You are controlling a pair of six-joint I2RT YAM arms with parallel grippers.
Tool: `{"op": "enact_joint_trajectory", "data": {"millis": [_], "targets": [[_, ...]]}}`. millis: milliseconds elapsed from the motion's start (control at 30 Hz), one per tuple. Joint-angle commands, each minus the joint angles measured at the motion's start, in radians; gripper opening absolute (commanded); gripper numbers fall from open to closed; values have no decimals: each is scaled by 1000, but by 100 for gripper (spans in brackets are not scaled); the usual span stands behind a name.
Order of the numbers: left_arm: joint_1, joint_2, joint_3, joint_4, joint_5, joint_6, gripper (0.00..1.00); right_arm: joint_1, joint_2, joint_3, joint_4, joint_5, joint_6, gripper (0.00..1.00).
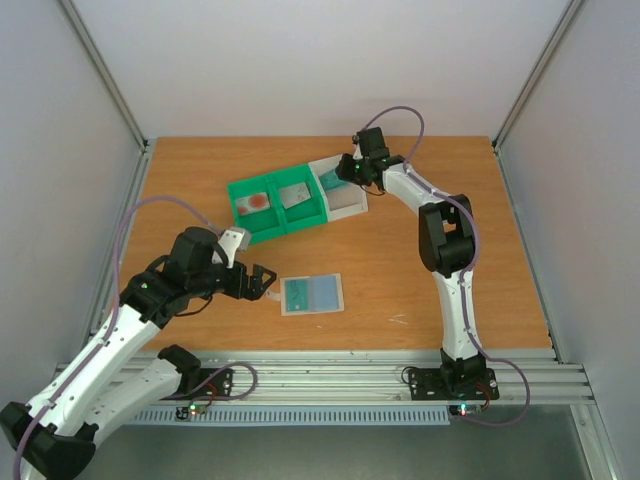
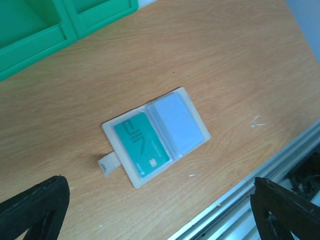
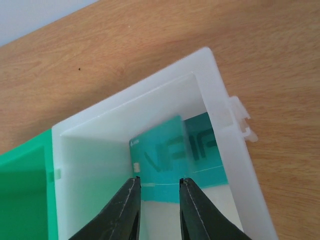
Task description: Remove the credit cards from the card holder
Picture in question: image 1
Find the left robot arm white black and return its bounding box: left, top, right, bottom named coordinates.
left=1, top=227, right=277, bottom=479

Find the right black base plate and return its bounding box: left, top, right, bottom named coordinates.
left=400, top=366, right=500, bottom=402

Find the right controller board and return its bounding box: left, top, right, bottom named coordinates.
left=449, top=403, right=485, bottom=417

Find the teal card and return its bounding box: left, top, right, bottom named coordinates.
left=323, top=178, right=349, bottom=191
left=319, top=169, right=348, bottom=191
left=284, top=279, right=309, bottom=313

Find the right aluminium corner post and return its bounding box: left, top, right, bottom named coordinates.
left=491, top=0, right=587, bottom=151

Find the left green bin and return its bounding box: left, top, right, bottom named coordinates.
left=227, top=175, right=286, bottom=245

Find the middle green bin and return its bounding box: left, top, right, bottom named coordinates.
left=268, top=164, right=328, bottom=234

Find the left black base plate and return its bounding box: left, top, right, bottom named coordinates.
left=164, top=368, right=234, bottom=401

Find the white card magnetic stripe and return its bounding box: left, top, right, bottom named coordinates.
left=278, top=183, right=312, bottom=209

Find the aluminium corner post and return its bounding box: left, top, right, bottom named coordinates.
left=491, top=0, right=587, bottom=151
left=54, top=0, right=150, bottom=153

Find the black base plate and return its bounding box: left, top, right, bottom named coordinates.
left=400, top=366, right=500, bottom=402
left=164, top=368, right=234, bottom=401

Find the white bin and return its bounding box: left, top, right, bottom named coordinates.
left=308, top=154, right=368, bottom=222

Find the left aluminium corner post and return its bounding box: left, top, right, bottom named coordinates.
left=54, top=0, right=150, bottom=153

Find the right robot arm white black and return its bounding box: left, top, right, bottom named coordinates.
left=336, top=127, right=486, bottom=399

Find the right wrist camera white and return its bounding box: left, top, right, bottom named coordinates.
left=352, top=132, right=363, bottom=161

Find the beige card holder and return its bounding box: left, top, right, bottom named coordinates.
left=266, top=273, right=345, bottom=316

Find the grey card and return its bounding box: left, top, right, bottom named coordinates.
left=293, top=182, right=311, bottom=200

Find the left controller board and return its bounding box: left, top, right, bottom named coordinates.
left=175, top=404, right=208, bottom=421

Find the controller board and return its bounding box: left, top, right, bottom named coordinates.
left=449, top=403, right=485, bottom=417
left=175, top=404, right=208, bottom=421

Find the aluminium rail frame front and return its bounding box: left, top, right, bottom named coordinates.
left=44, top=349, right=596, bottom=406

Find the green bin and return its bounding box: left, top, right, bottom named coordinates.
left=268, top=164, right=328, bottom=234
left=227, top=175, right=286, bottom=245

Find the grey slotted cable duct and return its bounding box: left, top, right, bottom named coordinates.
left=128, top=405, right=450, bottom=428

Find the card with red circle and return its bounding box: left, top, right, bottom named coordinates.
left=234, top=192, right=271, bottom=216

